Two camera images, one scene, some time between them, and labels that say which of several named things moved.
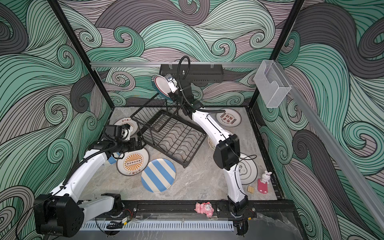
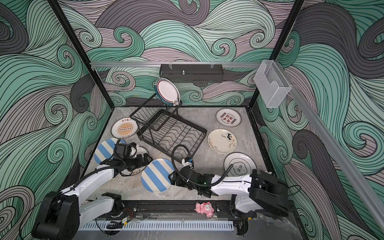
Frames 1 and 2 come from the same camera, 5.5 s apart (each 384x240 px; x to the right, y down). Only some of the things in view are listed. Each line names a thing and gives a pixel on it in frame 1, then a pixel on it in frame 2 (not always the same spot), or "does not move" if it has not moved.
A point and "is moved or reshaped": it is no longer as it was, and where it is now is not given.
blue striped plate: [158, 175] does not move
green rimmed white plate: [160, 84] is moved or reshaped
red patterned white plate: [230, 118] does not move
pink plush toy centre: [206, 208] does not move
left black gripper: [133, 147] → [141, 163]
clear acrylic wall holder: [271, 83] does not move
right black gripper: [175, 96] → [175, 174]
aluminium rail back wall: [171, 64] does not move
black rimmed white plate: [246, 169] does not move
